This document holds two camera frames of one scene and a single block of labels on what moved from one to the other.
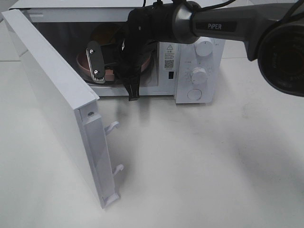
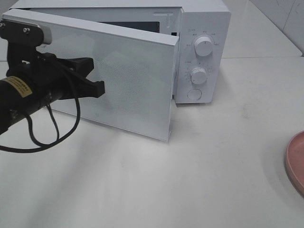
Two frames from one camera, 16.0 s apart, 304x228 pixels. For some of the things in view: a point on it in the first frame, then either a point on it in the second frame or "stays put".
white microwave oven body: x=192 y=70 stays put
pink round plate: x=110 y=65 to x=294 y=159
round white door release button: x=194 y=94 stays put
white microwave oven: x=78 y=113 to x=137 y=67
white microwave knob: x=198 y=76 stays put
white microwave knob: x=204 y=46 stays put
